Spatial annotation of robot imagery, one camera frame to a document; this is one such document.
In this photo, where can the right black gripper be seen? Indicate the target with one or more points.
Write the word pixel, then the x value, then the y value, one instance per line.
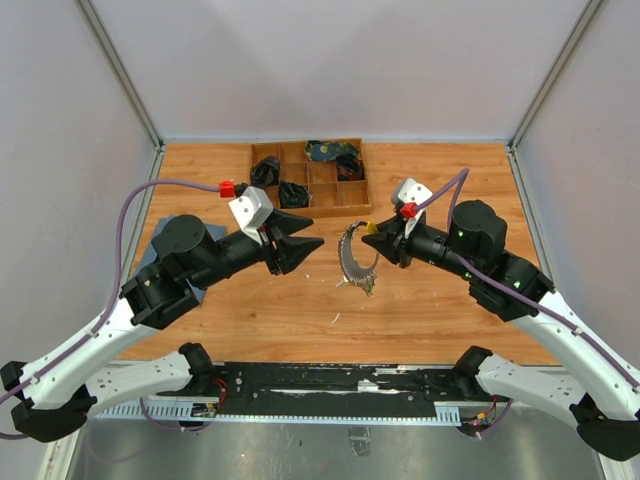
pixel 392 242

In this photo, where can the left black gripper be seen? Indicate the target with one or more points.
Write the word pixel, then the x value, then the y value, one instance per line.
pixel 292 250

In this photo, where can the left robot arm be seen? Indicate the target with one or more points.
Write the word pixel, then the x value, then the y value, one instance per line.
pixel 59 392

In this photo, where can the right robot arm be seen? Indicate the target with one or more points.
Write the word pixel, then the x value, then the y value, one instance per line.
pixel 598 397

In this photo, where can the dark rolled tie centre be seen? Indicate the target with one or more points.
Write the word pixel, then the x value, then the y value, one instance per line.
pixel 292 195

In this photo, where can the dark rolled tie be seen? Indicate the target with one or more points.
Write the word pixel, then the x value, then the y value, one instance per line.
pixel 349 168
pixel 266 173
pixel 292 195

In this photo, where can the dark rolled tie left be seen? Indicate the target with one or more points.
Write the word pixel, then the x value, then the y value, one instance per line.
pixel 266 173

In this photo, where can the wooden compartment tray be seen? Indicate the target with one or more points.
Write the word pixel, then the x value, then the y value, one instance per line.
pixel 328 197

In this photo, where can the blue folded cloth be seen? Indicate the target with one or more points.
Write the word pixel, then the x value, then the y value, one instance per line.
pixel 175 236

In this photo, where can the dark rolled tie right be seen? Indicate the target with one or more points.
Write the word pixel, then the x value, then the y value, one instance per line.
pixel 349 168

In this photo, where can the blue yellow patterned tie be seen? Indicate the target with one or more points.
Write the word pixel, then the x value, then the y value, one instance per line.
pixel 328 151

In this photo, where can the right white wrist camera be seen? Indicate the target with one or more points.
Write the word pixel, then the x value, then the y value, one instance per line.
pixel 408 198

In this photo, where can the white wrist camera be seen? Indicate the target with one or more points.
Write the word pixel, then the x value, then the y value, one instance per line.
pixel 251 210
pixel 408 198

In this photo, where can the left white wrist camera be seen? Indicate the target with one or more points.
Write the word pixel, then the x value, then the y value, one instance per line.
pixel 251 210

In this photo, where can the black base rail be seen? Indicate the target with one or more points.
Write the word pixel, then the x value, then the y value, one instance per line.
pixel 245 380

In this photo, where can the grey slotted cable duct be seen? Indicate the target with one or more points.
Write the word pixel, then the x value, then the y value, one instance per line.
pixel 314 409

